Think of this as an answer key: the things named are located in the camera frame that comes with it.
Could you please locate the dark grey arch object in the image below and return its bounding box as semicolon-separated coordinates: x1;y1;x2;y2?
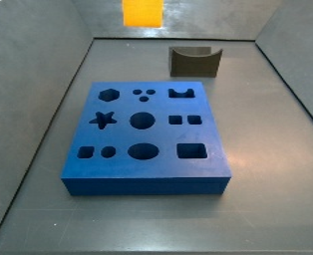
168;46;223;78

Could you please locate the blue shape sorter block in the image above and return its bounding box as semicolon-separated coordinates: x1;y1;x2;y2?
61;82;231;195

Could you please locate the orange panel on wall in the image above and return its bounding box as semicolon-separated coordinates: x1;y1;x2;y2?
122;0;162;28

